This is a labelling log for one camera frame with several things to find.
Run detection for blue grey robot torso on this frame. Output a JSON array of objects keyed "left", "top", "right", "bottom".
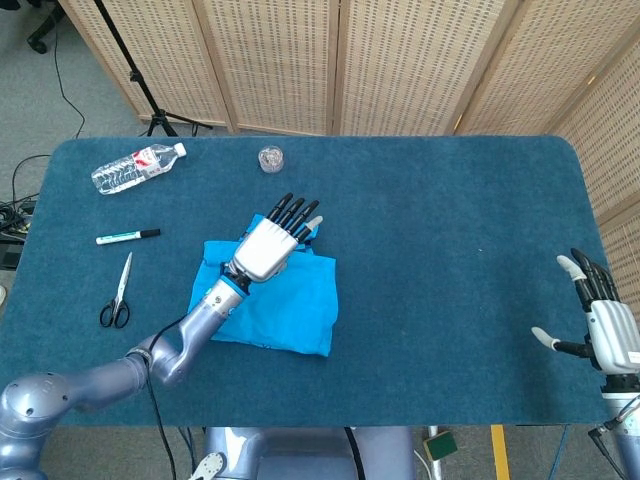
[{"left": 202, "top": 426, "right": 416, "bottom": 480}]

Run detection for black floor cable bundle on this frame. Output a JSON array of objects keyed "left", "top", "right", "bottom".
[{"left": 0, "top": 154, "right": 51, "bottom": 274}]

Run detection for thin black floor cable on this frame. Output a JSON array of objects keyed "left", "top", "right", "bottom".
[{"left": 52, "top": 27, "right": 87, "bottom": 139}]

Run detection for black tripod stand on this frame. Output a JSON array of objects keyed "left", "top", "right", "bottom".
[{"left": 92, "top": 0, "right": 214, "bottom": 139}]

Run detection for blue carpet table cover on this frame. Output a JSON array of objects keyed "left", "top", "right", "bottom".
[{"left": 0, "top": 134, "right": 640, "bottom": 429}]

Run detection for small clear round jar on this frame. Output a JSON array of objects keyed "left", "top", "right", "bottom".
[{"left": 257, "top": 145, "right": 284, "bottom": 175}]

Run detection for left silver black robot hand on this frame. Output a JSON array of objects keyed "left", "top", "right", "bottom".
[{"left": 230, "top": 192, "right": 325, "bottom": 284}]

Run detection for black office chair base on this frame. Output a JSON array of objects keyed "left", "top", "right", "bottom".
[{"left": 27, "top": 0, "right": 66, "bottom": 55}]

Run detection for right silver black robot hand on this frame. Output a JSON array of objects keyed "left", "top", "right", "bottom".
[{"left": 530, "top": 247, "right": 640, "bottom": 375}]

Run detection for blue printed t-shirt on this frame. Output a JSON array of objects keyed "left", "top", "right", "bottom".
[{"left": 188, "top": 213, "right": 339, "bottom": 358}]

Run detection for clear plastic water bottle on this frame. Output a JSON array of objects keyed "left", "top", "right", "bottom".
[{"left": 90, "top": 142, "right": 188, "bottom": 197}]

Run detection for woven rattan folding screen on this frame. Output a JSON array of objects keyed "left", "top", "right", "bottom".
[{"left": 57, "top": 0, "right": 640, "bottom": 480}]

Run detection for green and yellow sponge block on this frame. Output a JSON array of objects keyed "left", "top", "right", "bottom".
[{"left": 423, "top": 430, "right": 459, "bottom": 461}]

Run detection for green and white marker pen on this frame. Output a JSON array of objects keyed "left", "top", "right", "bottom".
[{"left": 95, "top": 227, "right": 162, "bottom": 246}]

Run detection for black handled scissors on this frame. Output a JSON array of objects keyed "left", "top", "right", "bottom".
[{"left": 98, "top": 251, "right": 135, "bottom": 330}]

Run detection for thin blue cable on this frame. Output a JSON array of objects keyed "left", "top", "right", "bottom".
[{"left": 547, "top": 424, "right": 571, "bottom": 480}]

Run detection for white bracket on torso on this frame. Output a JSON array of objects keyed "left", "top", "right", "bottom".
[{"left": 187, "top": 451, "right": 227, "bottom": 480}]

